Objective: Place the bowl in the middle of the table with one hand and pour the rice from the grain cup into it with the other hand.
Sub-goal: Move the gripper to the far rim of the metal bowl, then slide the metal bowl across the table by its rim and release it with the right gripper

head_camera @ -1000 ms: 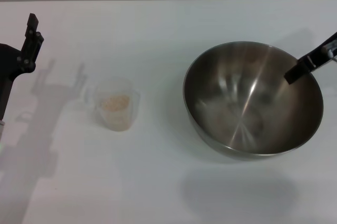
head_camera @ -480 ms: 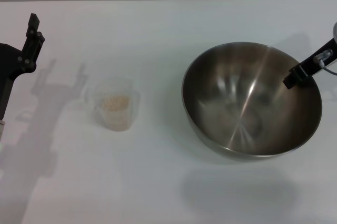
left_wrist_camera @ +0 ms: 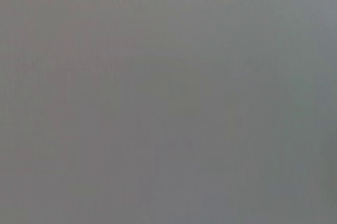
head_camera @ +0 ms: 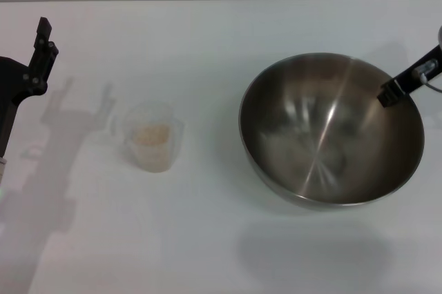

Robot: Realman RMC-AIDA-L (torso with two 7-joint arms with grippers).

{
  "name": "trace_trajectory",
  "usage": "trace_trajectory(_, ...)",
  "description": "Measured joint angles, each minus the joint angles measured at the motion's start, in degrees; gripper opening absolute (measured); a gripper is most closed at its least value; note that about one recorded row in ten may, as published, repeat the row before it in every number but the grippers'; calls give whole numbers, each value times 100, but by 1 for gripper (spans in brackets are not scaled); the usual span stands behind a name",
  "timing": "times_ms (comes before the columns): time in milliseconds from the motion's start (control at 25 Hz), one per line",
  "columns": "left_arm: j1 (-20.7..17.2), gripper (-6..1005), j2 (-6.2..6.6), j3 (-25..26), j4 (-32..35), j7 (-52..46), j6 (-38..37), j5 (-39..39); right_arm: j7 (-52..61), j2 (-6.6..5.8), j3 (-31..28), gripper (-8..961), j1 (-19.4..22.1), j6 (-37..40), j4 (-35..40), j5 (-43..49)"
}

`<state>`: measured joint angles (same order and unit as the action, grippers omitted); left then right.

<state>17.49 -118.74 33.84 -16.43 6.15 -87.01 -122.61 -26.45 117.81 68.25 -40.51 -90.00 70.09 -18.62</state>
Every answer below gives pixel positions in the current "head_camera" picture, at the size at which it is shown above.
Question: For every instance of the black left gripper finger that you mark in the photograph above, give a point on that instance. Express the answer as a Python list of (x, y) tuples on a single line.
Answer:
[(43, 63)]

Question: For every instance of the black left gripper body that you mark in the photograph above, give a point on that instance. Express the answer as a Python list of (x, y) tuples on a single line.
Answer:
[(7, 83)]

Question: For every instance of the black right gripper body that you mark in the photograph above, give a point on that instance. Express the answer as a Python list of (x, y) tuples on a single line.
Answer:
[(407, 81)]

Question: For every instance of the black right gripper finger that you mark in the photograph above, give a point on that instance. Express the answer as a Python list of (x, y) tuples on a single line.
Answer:
[(390, 95)]

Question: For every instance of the large stainless steel bowl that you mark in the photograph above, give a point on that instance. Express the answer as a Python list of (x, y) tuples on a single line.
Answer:
[(310, 128)]

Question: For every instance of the clear plastic measuring cup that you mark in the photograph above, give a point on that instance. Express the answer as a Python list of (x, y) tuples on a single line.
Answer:
[(138, 114)]

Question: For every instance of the white rice grains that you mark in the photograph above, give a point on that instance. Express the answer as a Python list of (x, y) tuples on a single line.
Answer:
[(152, 134)]

